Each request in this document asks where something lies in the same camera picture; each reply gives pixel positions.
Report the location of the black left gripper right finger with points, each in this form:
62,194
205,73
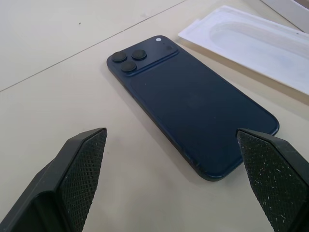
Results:
277,178

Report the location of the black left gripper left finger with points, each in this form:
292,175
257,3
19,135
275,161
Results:
60,188

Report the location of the dark blue smartphone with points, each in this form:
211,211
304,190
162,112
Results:
193,101

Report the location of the white box lid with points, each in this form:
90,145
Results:
292,12

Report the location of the white moulded box tray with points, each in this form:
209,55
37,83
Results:
253,46

